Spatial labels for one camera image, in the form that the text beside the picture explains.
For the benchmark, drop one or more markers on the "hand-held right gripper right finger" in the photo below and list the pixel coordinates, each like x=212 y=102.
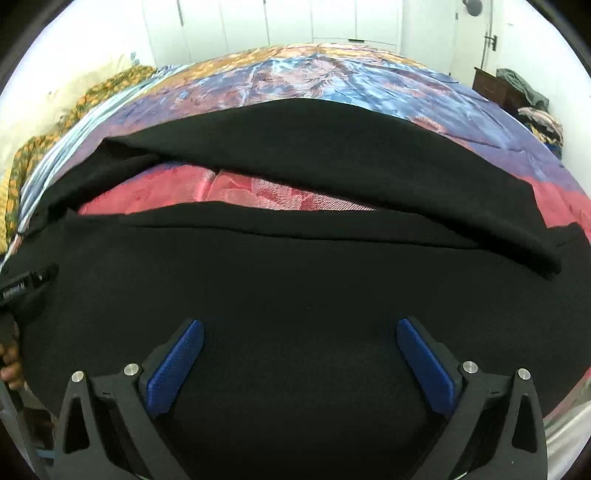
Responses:
x=422 y=364

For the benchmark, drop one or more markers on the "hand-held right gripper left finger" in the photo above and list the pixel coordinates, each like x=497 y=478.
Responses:
x=178 y=364

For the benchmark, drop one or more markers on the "black pants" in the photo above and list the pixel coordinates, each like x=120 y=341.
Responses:
x=295 y=286

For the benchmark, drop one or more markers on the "person's left hand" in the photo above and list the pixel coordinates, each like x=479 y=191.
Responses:
x=11 y=362

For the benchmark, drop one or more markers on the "cream pillow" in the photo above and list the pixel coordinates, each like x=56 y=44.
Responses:
x=55 y=101

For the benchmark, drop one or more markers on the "yellow floral cloth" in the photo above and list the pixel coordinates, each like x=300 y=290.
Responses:
x=99 y=90

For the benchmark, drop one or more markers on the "pile of patterned clothes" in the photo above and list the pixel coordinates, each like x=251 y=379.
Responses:
x=542 y=124

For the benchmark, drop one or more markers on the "dark wooden cabinet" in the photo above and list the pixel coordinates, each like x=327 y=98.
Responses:
x=496 y=90

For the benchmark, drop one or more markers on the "grey-green cloth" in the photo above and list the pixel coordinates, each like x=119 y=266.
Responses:
x=524 y=85

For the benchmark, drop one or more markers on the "colourful satin printed blanket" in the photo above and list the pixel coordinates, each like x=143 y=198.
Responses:
x=323 y=74

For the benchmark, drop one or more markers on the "white door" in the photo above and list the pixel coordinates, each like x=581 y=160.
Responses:
x=475 y=41

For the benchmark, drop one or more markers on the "white wardrobe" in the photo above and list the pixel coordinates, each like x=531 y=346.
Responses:
x=272 y=21

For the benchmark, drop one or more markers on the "round dark wall fixture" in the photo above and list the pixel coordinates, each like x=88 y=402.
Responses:
x=472 y=7

